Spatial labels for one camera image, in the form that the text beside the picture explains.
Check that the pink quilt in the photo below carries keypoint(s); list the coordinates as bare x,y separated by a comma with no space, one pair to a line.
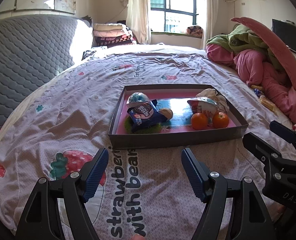
252,65

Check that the window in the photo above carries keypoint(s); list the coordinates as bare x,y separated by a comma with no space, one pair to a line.
178,5

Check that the large yellow snack packet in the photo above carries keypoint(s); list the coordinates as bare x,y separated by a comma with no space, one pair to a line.
266,103

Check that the red patterned pillow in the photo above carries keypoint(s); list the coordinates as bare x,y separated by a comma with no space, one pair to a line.
195,30

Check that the blue candy packet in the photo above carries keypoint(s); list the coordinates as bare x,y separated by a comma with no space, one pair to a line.
259,93

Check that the shallow grey cardboard box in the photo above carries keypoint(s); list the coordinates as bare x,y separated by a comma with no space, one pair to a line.
175,140

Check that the dark patterned folded blanket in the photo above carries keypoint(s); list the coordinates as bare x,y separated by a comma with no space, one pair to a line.
114,42

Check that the tan round fruit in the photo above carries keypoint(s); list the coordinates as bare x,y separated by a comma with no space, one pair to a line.
166,114

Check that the cream folded blanket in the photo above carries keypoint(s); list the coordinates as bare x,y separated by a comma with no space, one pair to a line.
109,27

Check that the cream curtain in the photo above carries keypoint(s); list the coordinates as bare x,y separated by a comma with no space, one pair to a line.
211,10
138,10

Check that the small blue white toy ball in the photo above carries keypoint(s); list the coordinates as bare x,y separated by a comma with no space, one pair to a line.
136,98

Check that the pink folded blanket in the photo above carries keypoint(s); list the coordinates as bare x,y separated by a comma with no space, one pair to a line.
111,33

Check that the grey quilted headboard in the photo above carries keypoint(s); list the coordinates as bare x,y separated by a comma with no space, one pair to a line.
25,55

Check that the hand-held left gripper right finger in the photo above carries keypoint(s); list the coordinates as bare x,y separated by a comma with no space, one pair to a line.
193,175

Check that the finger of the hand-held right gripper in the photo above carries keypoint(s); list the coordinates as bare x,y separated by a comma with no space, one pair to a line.
282,131
260,147

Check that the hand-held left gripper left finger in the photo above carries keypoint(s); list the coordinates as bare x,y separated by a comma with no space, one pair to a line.
96,173

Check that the dark cloth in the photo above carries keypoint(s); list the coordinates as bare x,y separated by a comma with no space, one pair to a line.
86,20

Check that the dark blue cookie packet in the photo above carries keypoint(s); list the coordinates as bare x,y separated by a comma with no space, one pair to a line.
145,115

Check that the small yellow snack packet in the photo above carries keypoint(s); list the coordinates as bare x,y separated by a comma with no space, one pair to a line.
257,87

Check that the green blanket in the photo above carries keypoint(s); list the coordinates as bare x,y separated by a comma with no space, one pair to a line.
240,37

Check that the black wall television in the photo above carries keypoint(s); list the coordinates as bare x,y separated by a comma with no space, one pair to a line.
287,36

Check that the long pink cushion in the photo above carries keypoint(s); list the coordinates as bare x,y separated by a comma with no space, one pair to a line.
275,45

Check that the black patterned cloth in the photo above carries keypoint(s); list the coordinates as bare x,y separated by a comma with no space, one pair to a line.
93,55

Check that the large toy egg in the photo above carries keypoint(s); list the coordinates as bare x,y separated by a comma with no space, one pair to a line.
203,106

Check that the orange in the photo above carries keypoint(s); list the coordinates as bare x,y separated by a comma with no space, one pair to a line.
199,121
220,120

